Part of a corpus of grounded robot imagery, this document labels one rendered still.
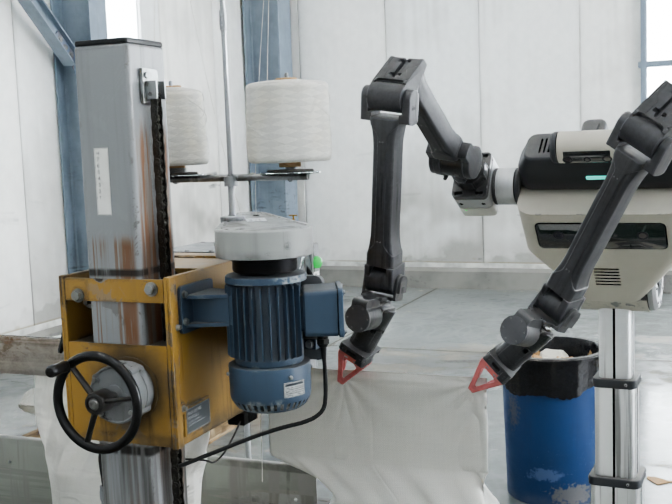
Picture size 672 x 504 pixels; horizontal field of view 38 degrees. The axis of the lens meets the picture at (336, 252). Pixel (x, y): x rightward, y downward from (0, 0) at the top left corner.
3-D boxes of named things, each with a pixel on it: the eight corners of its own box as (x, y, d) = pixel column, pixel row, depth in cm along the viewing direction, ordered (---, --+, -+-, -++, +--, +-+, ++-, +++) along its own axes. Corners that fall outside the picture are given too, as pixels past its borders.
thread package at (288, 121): (345, 164, 196) (342, 77, 194) (311, 167, 180) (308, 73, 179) (270, 166, 202) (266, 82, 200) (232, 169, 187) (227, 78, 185)
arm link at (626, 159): (684, 140, 171) (636, 110, 177) (667, 143, 167) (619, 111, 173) (579, 329, 193) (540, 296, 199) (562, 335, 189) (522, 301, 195)
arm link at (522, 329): (583, 313, 191) (551, 286, 196) (560, 306, 182) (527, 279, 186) (547, 361, 194) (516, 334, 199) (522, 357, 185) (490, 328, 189)
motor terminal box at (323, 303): (344, 339, 187) (342, 280, 186) (347, 351, 177) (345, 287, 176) (300, 341, 186) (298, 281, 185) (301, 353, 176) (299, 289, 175)
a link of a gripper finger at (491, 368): (456, 380, 199) (489, 351, 196) (465, 372, 206) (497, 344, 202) (478, 406, 198) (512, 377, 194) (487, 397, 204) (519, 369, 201)
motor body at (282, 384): (325, 398, 186) (320, 268, 184) (291, 419, 172) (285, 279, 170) (253, 393, 192) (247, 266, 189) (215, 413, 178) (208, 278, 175)
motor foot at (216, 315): (255, 324, 184) (253, 278, 183) (225, 336, 173) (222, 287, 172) (211, 322, 188) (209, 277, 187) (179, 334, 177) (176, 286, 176)
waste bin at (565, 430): (616, 477, 448) (615, 337, 440) (601, 518, 400) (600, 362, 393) (511, 467, 466) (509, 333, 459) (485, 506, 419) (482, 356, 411)
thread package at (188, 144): (223, 165, 205) (219, 84, 203) (188, 168, 192) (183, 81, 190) (162, 167, 210) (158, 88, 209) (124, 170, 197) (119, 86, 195)
